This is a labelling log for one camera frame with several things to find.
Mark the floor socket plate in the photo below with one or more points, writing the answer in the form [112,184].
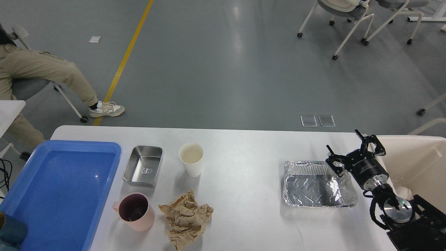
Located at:
[327,121]
[308,121]

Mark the stainless steel rectangular container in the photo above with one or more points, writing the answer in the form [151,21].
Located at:
[143,166]

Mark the right floor socket plate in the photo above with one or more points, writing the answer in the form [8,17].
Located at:
[327,121]

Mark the person in khaki trousers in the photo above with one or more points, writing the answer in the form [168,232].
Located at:
[22,63]

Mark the pink plastic mug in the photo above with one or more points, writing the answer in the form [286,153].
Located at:
[136,211]

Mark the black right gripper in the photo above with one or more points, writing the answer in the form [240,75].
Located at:
[362,163]

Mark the white side table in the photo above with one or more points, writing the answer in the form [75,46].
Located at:
[9,109]

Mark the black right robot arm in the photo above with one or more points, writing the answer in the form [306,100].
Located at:
[411,225]

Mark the white office chair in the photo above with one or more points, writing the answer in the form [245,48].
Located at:
[399,7]
[352,10]

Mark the left floor socket plate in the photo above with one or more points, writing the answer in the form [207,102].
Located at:
[308,121]

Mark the brown paper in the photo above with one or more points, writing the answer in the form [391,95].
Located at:
[186,218]

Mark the aluminium foil tray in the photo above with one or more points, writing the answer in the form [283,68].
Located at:
[315,184]

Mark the beige plastic bin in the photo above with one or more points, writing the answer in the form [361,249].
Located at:
[417,166]

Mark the white paper cup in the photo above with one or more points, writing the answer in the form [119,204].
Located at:
[191,156]

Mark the blue plastic tray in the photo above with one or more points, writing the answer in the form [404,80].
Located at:
[61,192]

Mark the teal object at corner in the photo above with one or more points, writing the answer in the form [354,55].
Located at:
[12,232]

